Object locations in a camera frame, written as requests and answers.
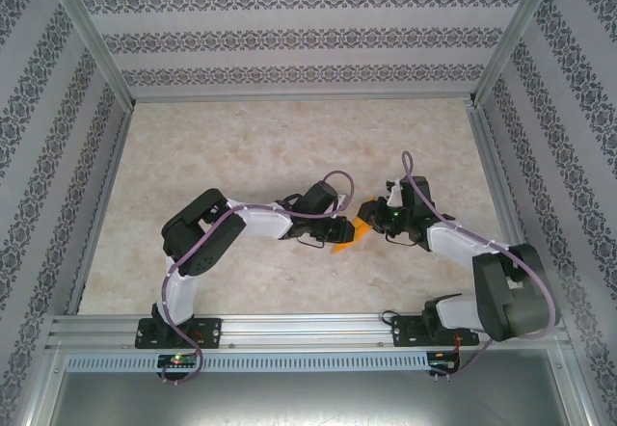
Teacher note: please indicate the aluminium frame post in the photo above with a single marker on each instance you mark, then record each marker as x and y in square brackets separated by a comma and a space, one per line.
[510, 35]
[92, 35]

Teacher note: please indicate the orange cloth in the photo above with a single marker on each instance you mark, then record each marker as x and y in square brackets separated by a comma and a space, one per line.
[359, 228]

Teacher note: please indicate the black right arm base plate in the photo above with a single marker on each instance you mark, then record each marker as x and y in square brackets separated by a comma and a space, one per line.
[402, 332]

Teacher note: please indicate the aluminium side rail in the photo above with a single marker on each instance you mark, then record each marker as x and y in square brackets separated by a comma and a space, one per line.
[99, 214]

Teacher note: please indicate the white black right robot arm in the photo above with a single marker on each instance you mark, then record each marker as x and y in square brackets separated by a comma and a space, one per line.
[458, 245]

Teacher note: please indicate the grey metal sheet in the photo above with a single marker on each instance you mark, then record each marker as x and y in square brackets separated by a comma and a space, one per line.
[308, 402]

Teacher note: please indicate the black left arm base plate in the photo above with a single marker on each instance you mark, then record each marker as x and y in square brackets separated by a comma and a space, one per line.
[209, 332]

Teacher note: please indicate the aluminium mounting rail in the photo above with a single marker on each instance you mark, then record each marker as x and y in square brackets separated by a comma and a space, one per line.
[299, 329]

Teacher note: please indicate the aluminium frame bar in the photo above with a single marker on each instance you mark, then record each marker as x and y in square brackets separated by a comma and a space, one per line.
[45, 387]
[571, 387]

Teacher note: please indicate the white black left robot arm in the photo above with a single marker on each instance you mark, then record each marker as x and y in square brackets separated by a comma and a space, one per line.
[260, 221]

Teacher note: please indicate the aluminium back rail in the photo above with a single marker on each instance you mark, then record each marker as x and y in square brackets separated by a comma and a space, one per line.
[299, 98]

